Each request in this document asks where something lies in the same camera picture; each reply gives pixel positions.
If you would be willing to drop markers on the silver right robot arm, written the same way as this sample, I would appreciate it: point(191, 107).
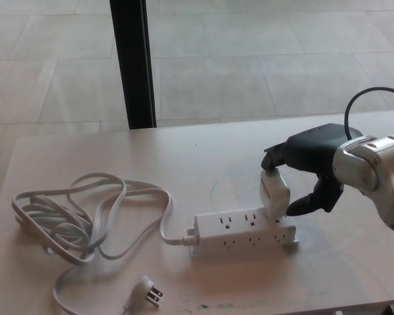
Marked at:
point(377, 170)

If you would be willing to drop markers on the white angled wall plug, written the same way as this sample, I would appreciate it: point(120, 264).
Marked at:
point(149, 290)

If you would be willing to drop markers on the white charger adapter plug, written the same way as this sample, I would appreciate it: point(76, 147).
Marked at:
point(275, 193)

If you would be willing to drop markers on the black vertical post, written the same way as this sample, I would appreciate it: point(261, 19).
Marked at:
point(132, 65)

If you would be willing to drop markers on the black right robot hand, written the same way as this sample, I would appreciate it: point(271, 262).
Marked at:
point(311, 147)

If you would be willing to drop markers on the white power strip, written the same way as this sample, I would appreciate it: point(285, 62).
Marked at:
point(242, 233)

